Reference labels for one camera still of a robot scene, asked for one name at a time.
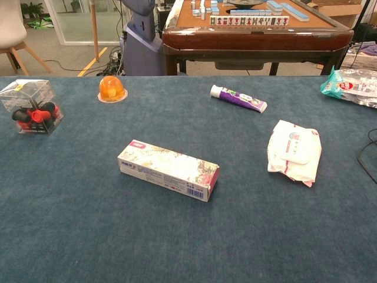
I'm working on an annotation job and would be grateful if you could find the white wet wipes pack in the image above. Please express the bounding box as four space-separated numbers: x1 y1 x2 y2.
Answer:
267 119 322 188

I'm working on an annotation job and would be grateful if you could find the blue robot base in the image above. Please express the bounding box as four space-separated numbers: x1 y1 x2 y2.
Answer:
120 0 164 77

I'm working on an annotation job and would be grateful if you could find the white floral toothpaste box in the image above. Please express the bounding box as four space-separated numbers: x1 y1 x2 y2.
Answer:
117 139 221 203

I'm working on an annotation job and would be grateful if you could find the clear box with red-black items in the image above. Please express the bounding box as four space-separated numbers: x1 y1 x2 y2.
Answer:
0 78 65 136

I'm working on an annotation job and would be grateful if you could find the purple white toothpaste tube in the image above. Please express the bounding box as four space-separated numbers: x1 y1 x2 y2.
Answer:
210 84 268 114

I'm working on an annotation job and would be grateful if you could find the orange jelly cup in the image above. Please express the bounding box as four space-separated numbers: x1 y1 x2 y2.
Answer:
97 75 128 103

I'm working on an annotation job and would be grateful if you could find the brown mahjong table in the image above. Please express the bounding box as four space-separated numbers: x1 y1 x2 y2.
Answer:
161 0 355 76

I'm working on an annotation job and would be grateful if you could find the scattered blue-backed mahjong tile cluster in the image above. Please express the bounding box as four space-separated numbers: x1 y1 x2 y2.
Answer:
190 0 220 20

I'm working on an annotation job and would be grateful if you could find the face-up mahjong tile row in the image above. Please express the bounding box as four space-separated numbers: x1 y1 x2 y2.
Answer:
209 15 290 26

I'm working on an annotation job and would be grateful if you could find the blue table cloth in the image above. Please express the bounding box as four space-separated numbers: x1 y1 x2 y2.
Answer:
0 75 377 283

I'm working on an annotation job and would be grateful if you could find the short blue-backed mahjong tile row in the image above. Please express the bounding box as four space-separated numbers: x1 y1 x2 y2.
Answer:
230 9 273 17

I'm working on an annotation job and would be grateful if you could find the wooden pole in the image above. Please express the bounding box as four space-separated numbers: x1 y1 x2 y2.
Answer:
90 0 100 62

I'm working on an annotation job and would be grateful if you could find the blue-backed mahjong tile stack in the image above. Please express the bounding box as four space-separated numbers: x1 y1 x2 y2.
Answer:
266 0 284 16

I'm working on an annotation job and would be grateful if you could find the teal silver snack bag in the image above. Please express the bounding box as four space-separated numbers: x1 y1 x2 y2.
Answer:
320 65 377 109

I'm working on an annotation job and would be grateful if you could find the long blue-backed mahjong tile row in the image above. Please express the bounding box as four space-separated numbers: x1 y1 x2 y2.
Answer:
279 2 310 22

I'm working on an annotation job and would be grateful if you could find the white plastic basket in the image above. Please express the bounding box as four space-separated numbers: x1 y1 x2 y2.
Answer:
340 48 377 70

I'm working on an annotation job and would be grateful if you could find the green floor object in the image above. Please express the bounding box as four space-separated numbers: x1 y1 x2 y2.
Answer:
27 17 54 29

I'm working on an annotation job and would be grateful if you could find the purple cloth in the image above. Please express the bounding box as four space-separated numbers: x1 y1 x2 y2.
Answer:
359 43 377 56

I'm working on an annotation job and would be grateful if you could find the potted green plant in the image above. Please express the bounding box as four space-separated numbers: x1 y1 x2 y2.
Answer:
19 2 45 19

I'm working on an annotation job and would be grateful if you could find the white chair with wooden legs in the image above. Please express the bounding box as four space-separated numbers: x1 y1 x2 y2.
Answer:
0 0 53 76

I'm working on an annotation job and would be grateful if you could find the floor cable bundle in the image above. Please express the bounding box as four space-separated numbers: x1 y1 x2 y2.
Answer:
96 45 125 77

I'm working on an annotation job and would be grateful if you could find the glass partition with white frame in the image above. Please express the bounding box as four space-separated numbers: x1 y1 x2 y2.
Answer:
44 0 122 46

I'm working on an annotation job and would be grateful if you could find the black cable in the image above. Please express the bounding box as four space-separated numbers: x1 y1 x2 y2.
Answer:
356 128 377 180

